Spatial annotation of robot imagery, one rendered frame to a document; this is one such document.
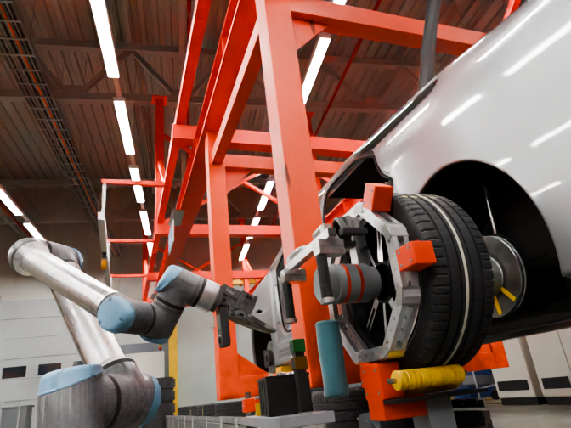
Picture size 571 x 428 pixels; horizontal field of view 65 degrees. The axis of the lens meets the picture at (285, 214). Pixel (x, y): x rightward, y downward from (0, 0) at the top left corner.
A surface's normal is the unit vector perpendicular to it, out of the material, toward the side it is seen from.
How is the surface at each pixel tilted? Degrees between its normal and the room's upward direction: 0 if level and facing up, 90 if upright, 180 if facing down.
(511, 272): 90
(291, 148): 90
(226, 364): 90
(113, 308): 92
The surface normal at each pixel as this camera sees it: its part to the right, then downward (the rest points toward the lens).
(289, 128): 0.32, -0.39
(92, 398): 0.86, -0.35
